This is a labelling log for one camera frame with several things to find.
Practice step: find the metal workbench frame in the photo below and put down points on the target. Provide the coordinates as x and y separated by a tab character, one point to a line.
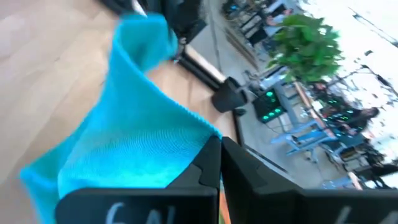
304	138

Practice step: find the black computer with green lights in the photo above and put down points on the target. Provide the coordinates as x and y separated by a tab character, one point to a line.
269	107

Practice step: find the person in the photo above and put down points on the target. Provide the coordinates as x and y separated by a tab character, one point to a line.
363	116

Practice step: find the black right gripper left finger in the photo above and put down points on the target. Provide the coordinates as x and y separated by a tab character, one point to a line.
192	199

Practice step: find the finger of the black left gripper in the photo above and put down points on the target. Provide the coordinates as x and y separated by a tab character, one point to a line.
119	6
155	7

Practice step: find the black plant pot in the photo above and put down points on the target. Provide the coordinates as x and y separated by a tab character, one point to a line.
228	96

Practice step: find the artificial green leafy plant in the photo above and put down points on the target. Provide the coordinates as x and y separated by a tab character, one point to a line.
304	46

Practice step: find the black aluminium table frame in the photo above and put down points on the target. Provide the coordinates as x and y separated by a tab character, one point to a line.
202	74

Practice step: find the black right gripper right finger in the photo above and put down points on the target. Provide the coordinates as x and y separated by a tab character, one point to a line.
258	196

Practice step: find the teal green microfiber towel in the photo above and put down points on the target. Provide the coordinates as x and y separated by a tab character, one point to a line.
133	133

